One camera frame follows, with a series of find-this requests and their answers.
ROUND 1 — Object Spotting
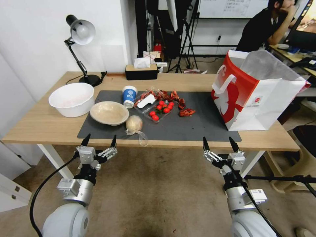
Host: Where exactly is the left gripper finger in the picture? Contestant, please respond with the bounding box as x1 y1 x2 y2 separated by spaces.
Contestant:
97 134 119 165
75 133 91 151

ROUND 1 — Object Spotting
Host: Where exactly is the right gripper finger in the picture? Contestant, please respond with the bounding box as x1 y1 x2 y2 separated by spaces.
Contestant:
228 136 245 156
202 136 224 165

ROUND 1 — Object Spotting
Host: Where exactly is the round bun in clear bag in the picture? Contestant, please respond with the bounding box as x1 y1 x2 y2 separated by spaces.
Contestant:
125 115 149 147

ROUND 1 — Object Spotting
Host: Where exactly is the red and white delivery bag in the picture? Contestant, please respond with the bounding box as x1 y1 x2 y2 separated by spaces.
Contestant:
210 50 312 132

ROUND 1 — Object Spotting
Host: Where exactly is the clear disposable takeout box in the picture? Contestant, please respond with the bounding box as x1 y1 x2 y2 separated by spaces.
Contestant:
133 88 179 124

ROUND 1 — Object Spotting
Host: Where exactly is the black tissue box wooden lid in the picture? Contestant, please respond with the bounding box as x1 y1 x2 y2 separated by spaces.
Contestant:
125 64 159 81

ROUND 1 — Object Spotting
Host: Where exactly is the cardboard box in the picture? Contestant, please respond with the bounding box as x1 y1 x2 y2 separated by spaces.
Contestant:
143 50 163 63

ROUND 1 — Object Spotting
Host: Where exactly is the dark grey table mat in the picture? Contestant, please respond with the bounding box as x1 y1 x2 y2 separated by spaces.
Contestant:
77 90 242 143

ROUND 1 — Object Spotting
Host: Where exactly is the beige paper pulp bowl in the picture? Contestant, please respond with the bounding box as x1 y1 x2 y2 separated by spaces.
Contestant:
90 100 130 127

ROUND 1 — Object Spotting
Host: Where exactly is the large white plastic bowl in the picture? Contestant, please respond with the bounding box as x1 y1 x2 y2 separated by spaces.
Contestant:
48 82 95 118

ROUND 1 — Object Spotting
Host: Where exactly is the black stand bar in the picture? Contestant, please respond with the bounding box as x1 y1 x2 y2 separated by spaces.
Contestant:
244 174 316 198

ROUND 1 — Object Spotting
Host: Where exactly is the blue and white paper cup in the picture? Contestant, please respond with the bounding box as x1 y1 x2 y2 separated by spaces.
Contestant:
122 85 138 109

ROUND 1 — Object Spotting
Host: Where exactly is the white plastic piece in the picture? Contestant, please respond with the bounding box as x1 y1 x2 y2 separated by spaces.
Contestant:
136 95 157 109

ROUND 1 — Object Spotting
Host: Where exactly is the beige plastic stool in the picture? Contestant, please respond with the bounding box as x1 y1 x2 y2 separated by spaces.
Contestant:
264 123 316 196

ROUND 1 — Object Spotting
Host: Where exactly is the wooden table with white legs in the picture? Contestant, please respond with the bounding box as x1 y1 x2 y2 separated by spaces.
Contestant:
1 71 301 179

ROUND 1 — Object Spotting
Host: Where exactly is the white cabinet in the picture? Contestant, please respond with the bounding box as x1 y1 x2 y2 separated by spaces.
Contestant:
0 140 45 213

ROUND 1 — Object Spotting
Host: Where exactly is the white tissue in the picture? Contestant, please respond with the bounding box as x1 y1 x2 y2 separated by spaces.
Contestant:
134 57 152 69

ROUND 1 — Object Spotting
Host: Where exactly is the wooden office desk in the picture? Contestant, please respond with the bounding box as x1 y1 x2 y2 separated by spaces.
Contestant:
268 44 316 79

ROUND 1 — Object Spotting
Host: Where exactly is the black desk lamp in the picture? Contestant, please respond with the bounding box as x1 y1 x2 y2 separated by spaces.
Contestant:
64 14 107 87

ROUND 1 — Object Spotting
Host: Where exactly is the black tripod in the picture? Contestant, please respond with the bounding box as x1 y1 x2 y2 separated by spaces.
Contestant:
168 0 206 73

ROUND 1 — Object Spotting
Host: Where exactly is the person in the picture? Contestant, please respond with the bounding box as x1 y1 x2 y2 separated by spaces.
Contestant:
236 0 297 53

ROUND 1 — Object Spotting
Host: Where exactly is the computer monitor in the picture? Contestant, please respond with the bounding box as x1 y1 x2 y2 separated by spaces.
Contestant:
284 0 316 48

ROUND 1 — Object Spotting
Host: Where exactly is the whiteboard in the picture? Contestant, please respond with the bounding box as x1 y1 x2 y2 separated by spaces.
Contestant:
197 0 270 19

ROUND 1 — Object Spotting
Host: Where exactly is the white light panel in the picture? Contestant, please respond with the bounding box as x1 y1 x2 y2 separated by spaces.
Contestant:
167 0 179 32

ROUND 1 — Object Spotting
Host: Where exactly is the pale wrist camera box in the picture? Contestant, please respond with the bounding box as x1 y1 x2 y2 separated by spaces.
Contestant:
79 146 97 165
227 152 246 171

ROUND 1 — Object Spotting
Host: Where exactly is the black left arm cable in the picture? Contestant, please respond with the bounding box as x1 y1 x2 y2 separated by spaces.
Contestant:
29 150 82 237

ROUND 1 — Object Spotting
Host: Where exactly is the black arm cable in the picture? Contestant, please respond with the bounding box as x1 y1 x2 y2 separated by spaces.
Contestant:
231 168 281 237
29 150 82 237

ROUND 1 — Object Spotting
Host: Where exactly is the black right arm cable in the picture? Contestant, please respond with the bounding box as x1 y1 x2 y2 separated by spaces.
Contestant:
231 168 281 237

